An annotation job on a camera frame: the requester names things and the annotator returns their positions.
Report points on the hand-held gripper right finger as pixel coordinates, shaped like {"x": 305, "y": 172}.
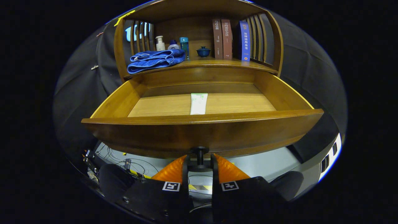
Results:
{"x": 239, "y": 202}

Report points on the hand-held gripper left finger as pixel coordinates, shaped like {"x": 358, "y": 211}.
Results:
{"x": 164, "y": 202}

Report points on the wooden drawer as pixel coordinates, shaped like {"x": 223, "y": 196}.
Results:
{"x": 202, "y": 133}

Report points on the white cream tube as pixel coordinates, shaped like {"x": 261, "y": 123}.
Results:
{"x": 199, "y": 104}

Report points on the wooden countertop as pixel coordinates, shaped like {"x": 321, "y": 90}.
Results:
{"x": 217, "y": 63}

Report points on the wooden cabinet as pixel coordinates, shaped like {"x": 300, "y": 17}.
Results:
{"x": 199, "y": 9}

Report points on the blue folded towel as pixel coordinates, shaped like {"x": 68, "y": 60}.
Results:
{"x": 152, "y": 60}

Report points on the black backdrop cloth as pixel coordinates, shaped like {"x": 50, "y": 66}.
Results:
{"x": 311, "y": 77}

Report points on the blue lidded teacup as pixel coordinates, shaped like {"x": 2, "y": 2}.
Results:
{"x": 203, "y": 52}

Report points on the white bottle blue cap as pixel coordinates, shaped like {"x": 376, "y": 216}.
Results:
{"x": 173, "y": 46}

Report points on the teal clear bottle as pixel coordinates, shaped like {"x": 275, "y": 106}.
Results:
{"x": 184, "y": 46}

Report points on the white pump bottle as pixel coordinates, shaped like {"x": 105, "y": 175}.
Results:
{"x": 160, "y": 45}

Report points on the blue book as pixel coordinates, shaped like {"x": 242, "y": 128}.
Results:
{"x": 245, "y": 40}

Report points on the reddish brown book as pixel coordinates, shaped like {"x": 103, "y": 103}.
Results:
{"x": 227, "y": 40}

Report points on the dark brown book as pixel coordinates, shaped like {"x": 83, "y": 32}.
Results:
{"x": 217, "y": 40}

